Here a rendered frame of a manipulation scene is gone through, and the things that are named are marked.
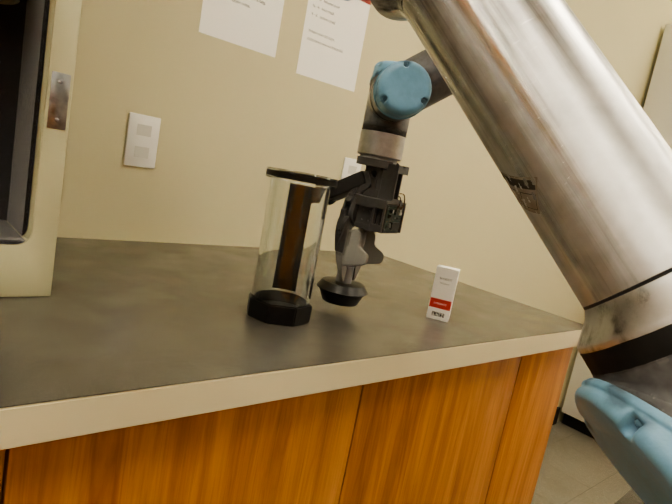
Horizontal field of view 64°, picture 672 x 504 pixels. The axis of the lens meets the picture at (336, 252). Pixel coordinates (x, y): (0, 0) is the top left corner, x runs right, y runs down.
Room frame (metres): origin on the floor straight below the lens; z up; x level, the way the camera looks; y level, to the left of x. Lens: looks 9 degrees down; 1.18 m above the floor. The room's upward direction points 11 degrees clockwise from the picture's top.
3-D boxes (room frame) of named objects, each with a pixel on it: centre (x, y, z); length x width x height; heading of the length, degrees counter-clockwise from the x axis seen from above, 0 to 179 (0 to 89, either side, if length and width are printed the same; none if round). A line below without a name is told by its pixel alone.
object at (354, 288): (0.92, -0.02, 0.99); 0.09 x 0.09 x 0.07
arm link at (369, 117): (0.90, -0.04, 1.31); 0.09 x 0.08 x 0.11; 3
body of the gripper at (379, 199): (0.90, -0.05, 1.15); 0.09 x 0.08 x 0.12; 57
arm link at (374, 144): (0.91, -0.04, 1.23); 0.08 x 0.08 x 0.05
